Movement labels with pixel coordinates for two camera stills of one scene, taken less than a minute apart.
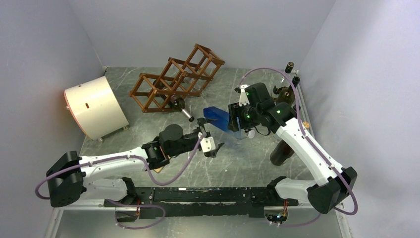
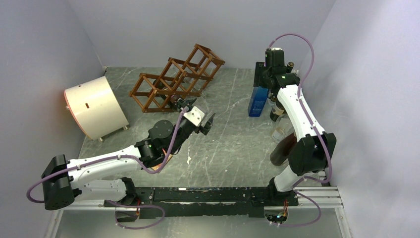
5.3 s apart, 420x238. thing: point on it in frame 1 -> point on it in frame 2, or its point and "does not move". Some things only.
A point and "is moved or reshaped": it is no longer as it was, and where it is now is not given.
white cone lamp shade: x=95 y=107 does not move
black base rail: x=200 y=202 does not move
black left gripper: x=202 y=122 -> x=205 y=129
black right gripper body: x=247 y=115 -> x=261 y=75
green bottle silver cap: x=177 y=103 does not move
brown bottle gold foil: x=280 y=153 does not move
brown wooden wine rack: x=179 y=81 does not move
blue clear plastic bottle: x=222 y=121 is moved or reshaped
